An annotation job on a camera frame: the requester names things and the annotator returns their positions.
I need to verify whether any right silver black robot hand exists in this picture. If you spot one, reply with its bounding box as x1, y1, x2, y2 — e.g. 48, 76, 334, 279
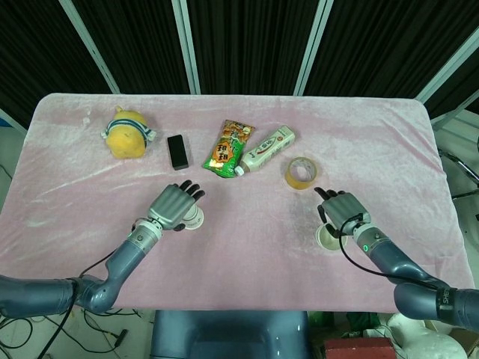
313, 186, 371, 238

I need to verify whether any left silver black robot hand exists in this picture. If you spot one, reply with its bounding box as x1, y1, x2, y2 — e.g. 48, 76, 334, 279
147, 179, 207, 231

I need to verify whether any white printed paper cup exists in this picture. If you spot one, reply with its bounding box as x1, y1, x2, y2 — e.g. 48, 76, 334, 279
179, 206, 207, 232

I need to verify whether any plain white paper cup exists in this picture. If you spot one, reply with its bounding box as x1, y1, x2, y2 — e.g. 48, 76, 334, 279
316, 223, 350, 253

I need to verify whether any black rectangular box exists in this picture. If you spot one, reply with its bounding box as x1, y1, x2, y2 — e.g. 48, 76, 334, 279
166, 135, 190, 171

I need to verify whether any clear yellowish tape roll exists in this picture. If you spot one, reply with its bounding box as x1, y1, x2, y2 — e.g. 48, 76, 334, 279
284, 156, 320, 191

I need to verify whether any green orange snack packet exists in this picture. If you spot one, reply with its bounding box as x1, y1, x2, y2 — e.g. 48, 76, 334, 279
201, 119, 257, 180

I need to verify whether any pink velvet tablecloth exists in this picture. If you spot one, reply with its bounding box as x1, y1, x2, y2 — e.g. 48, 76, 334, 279
0, 92, 466, 312

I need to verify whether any yellow plush toy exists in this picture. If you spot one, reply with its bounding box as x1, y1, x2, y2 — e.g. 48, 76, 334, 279
100, 105, 158, 160

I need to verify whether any beige drink bottle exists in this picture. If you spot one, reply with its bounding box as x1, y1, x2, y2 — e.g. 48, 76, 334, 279
234, 126, 296, 177

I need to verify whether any black metal stand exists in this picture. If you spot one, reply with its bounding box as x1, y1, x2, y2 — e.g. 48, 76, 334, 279
439, 136, 479, 203

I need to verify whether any red box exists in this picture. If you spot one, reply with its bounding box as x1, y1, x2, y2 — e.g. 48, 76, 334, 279
323, 337, 394, 359

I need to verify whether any blue robot torso base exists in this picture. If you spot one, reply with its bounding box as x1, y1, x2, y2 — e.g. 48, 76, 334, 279
152, 309, 311, 359

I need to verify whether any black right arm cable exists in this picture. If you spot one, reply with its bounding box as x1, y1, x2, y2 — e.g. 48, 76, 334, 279
338, 213, 439, 292

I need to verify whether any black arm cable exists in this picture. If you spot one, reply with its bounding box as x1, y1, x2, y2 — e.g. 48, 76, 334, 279
43, 220, 138, 359
338, 213, 439, 292

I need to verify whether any black floor cable with plug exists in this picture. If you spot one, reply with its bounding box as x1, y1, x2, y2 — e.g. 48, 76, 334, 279
84, 310, 130, 349

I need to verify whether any white partition base rail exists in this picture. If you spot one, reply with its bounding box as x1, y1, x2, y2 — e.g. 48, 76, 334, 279
430, 107, 479, 131

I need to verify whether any white partition frame post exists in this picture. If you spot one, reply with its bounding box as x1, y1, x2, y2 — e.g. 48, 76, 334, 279
171, 0, 202, 94
416, 10, 479, 104
293, 0, 335, 96
59, 0, 121, 94

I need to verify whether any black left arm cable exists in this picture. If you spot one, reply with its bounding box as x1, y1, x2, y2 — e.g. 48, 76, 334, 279
43, 220, 138, 359

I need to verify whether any short white blue frame rail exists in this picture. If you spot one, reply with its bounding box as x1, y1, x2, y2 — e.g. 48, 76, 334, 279
0, 107, 27, 132

